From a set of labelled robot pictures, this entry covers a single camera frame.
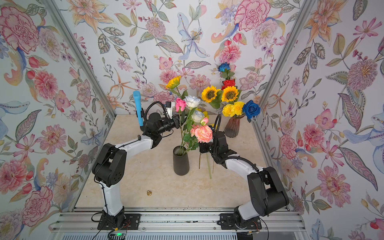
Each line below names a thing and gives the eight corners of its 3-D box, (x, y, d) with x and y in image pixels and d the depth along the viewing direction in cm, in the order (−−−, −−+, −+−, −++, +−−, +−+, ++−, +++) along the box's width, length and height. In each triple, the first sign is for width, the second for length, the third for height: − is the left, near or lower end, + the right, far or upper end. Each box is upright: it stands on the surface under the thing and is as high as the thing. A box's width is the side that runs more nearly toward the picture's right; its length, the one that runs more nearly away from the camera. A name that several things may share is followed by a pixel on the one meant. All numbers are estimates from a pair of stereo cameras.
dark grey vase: (174, 175, 92) (170, 157, 75) (175, 163, 97) (172, 145, 80) (189, 175, 92) (188, 157, 75) (189, 163, 97) (188, 145, 80)
